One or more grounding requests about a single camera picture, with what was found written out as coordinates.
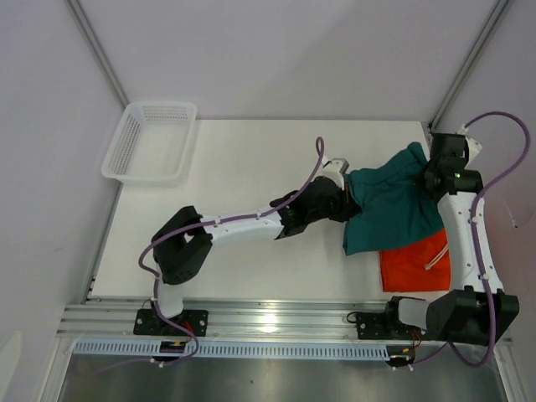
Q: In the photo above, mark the teal green shorts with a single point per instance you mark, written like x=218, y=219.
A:
x=395, y=212

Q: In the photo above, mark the left side table rail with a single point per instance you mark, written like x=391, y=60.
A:
x=100, y=246

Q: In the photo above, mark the corner aluminium post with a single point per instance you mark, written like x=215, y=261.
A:
x=484, y=37
x=97, y=50

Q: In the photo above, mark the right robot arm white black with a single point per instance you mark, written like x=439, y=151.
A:
x=476, y=310

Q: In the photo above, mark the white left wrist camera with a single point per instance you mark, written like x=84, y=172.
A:
x=335, y=169

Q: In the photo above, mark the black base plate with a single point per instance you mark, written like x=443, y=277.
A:
x=148, y=323
x=384, y=326

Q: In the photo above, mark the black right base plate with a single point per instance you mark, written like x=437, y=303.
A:
x=384, y=326

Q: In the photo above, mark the white plastic laundry basket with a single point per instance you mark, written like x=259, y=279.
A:
x=151, y=144

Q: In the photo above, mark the left corner aluminium post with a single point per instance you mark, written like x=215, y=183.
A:
x=97, y=50

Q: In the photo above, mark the slotted grey cable duct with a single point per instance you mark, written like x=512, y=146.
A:
x=221, y=349

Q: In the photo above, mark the right corner aluminium post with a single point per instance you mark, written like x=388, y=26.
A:
x=484, y=37

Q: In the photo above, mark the aluminium mounting rail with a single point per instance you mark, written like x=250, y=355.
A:
x=228, y=320

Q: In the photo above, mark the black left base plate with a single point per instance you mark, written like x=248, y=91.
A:
x=148, y=323

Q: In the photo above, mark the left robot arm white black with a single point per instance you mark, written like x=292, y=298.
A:
x=182, y=245

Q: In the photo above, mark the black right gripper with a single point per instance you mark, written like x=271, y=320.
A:
x=423, y=182

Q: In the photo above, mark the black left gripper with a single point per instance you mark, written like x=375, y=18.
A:
x=348, y=207

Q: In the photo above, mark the orange shorts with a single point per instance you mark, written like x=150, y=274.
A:
x=421, y=267

